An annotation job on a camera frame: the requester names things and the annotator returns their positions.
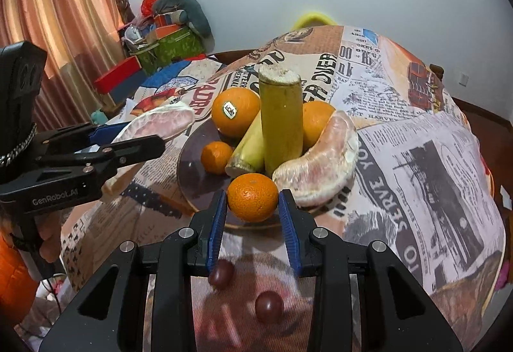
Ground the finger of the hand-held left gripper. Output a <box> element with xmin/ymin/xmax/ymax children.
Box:
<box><xmin>34</xmin><ymin>134</ymin><xmax>167</xmax><ymax>193</ymax></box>
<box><xmin>37</xmin><ymin>122</ymin><xmax>122</xmax><ymax>155</ymax></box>

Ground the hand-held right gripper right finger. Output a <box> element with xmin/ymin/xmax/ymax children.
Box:
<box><xmin>278</xmin><ymin>188</ymin><xmax>466</xmax><ymax>352</ymax></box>

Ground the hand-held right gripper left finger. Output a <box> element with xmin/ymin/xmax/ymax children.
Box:
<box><xmin>38</xmin><ymin>189</ymin><xmax>229</xmax><ymax>352</ymax></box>

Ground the peeled pomelo segment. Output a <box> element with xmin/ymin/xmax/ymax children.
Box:
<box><xmin>112</xmin><ymin>101</ymin><xmax>196</xmax><ymax>148</ymax></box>
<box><xmin>273</xmin><ymin>110</ymin><xmax>360</xmax><ymax>208</ymax></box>

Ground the small tangerine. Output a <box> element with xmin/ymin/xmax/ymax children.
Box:
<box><xmin>200</xmin><ymin>141</ymin><xmax>235</xmax><ymax>175</ymax></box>
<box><xmin>227</xmin><ymin>173</ymin><xmax>280</xmax><ymax>223</ymax></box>

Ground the purple plate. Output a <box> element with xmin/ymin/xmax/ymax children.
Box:
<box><xmin>176</xmin><ymin>116</ymin><xmax>361</xmax><ymax>231</ymax></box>

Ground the yellow sugarcane piece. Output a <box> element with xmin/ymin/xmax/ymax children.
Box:
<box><xmin>224</xmin><ymin>111</ymin><xmax>266</xmax><ymax>179</ymax></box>

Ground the thick green sugarcane piece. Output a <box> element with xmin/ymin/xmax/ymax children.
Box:
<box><xmin>257</xmin><ymin>65</ymin><xmax>304</xmax><ymax>177</ymax></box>

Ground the large orange with sticker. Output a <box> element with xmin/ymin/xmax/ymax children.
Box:
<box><xmin>211</xmin><ymin>87</ymin><xmax>261</xmax><ymax>139</ymax></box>

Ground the person's left forearm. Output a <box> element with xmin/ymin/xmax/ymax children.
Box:
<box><xmin>0</xmin><ymin>234</ymin><xmax>41</xmax><ymax>323</ymax></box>

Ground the person's left hand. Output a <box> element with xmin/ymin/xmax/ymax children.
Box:
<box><xmin>38</xmin><ymin>211</ymin><xmax>67</xmax><ymax>264</ymax></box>

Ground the dark red grape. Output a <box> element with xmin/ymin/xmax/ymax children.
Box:
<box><xmin>208</xmin><ymin>259</ymin><xmax>235</xmax><ymax>291</ymax></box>
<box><xmin>255</xmin><ymin>290</ymin><xmax>284</xmax><ymax>324</ymax></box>

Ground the red box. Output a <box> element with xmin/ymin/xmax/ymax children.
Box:
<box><xmin>94</xmin><ymin>56</ymin><xmax>147</xmax><ymax>94</ymax></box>

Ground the orange striped curtain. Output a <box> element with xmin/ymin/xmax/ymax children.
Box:
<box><xmin>0</xmin><ymin>0</ymin><xmax>130</xmax><ymax>129</ymax></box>

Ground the blue patterned blanket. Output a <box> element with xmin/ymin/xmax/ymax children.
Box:
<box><xmin>135</xmin><ymin>57</ymin><xmax>227</xmax><ymax>97</ymax></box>

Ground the white plastic item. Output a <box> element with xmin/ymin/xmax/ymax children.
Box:
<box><xmin>124</xmin><ymin>26</ymin><xmax>146</xmax><ymax>46</ymax></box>

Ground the green patterned box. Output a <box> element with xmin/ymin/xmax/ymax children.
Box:
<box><xmin>128</xmin><ymin>27</ymin><xmax>207</xmax><ymax>73</ymax></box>

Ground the orange box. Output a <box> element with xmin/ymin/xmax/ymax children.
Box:
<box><xmin>154</xmin><ymin>25</ymin><xmax>182</xmax><ymax>40</ymax></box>

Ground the yellow chair back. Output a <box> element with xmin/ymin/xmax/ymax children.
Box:
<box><xmin>292</xmin><ymin>11</ymin><xmax>336</xmax><ymax>31</ymax></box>

